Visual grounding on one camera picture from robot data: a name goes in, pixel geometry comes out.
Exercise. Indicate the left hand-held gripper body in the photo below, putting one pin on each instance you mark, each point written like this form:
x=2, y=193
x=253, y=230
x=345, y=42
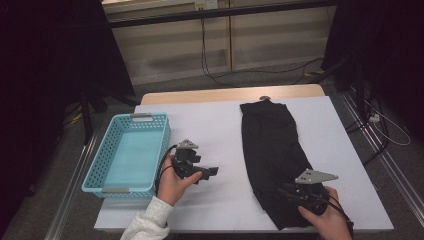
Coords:
x=185, y=163

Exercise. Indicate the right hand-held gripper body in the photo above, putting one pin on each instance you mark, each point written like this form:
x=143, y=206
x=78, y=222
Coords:
x=310, y=196

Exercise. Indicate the light blue plastic basket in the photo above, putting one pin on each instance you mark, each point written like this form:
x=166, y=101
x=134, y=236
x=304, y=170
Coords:
x=133, y=156

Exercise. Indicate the yellow floor tape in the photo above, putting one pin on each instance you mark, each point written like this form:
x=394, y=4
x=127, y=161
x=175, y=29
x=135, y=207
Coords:
x=315, y=72

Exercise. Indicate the black shorts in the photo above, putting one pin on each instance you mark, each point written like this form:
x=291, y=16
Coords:
x=273, y=150

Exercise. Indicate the white plug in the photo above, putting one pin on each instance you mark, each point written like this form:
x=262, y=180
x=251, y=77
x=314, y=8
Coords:
x=374, y=118

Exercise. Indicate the person's left hand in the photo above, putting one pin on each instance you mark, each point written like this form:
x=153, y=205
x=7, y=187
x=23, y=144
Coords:
x=173, y=186

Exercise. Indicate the white table mat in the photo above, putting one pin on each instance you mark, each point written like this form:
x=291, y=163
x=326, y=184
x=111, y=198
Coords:
x=216, y=116

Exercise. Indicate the person's right hand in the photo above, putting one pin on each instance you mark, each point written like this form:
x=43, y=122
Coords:
x=328, y=223

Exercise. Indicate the black stand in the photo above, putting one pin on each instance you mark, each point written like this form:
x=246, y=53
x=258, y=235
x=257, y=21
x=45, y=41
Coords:
x=359, y=86
x=87, y=120

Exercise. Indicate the black horizontal bar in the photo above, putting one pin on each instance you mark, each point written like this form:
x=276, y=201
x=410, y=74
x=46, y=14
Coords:
x=216, y=13

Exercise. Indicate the dark round table grommet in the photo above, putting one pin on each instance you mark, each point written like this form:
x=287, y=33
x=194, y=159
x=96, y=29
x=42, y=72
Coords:
x=265, y=98

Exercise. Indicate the white wall socket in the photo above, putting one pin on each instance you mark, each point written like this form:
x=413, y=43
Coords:
x=206, y=4

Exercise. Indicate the metal floor rail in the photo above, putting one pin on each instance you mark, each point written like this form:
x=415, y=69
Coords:
x=68, y=200
x=400, y=181

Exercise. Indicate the black curtain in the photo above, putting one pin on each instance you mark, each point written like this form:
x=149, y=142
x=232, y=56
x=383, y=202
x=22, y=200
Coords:
x=383, y=33
x=50, y=50

